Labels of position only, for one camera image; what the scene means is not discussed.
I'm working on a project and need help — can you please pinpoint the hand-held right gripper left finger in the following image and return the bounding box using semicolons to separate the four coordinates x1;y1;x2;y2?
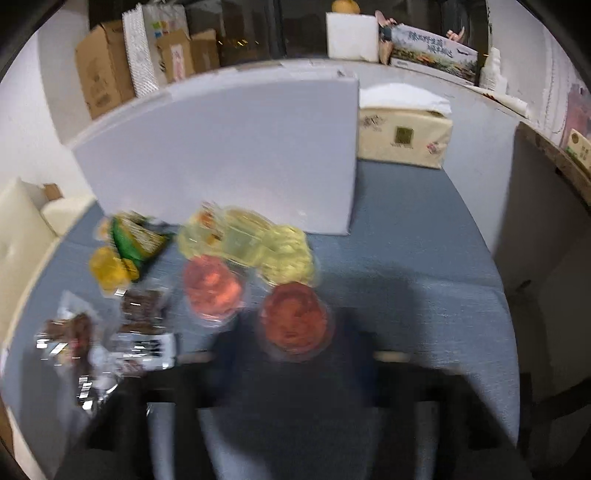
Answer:
55;353;223;480

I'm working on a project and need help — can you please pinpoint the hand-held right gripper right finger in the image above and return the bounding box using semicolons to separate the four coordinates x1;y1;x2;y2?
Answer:
368;353;533;480

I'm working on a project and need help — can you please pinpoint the black white snack packet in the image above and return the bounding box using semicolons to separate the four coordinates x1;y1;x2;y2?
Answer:
110;331;177;373

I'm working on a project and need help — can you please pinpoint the dark brown snack packet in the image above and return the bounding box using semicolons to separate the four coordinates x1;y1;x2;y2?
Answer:
36;313;99;371
121;287;170;334

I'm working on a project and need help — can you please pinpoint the silver snack wrapper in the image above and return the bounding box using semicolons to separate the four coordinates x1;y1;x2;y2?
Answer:
73;373;122;412

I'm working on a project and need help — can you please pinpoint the red jelly cup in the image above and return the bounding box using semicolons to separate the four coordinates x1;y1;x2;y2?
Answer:
257;281;334;361
182;255;244;325

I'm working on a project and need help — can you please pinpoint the small green snack packet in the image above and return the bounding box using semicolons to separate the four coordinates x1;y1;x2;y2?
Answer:
110;213;172;280

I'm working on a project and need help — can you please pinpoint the pale yellow jelly cup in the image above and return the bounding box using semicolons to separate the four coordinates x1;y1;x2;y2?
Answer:
222;209;279;269
177;204;232;260
262;225;320;288

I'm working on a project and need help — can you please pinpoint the white cardboard box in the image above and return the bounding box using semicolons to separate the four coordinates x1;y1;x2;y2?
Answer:
69;59;360;236

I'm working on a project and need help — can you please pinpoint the blue grey table mat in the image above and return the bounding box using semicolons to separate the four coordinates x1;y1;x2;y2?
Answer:
0;159;521;480

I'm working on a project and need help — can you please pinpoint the cream sofa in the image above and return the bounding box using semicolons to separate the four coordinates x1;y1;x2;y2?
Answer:
0;178;96;343

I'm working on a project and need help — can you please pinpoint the beige tissue pack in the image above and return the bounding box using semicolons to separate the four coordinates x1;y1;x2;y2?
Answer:
358;82;454;171

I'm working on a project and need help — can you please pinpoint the brown stone counter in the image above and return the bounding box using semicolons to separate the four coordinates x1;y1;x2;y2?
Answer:
514;121;591;206

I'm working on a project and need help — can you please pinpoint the yellow carton box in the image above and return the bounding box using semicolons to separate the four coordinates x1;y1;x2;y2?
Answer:
560;128;591;177

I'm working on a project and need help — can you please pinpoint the rolled white paper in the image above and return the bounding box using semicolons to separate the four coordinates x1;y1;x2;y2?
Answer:
475;85;530;116

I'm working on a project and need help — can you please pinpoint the white plastic bottle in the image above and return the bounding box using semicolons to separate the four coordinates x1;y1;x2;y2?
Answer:
479;46;509;93

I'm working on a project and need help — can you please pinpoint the large brown cardboard box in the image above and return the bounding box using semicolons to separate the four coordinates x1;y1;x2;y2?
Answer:
75;21;137;120

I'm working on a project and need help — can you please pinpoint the small brown cardboard box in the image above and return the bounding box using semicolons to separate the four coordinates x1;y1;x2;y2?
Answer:
154;28;222;84

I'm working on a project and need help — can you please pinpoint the printed landscape carton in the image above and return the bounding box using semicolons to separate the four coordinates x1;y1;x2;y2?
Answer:
390;24;479;85

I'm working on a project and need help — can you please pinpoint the white dotted gift bag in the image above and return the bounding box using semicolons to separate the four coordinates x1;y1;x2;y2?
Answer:
121;2;190;98

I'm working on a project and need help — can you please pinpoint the white foam box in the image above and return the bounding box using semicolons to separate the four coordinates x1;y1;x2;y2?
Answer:
325;12;380;62

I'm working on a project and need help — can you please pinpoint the dark window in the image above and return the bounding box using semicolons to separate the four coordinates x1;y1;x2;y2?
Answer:
185;0;490;63

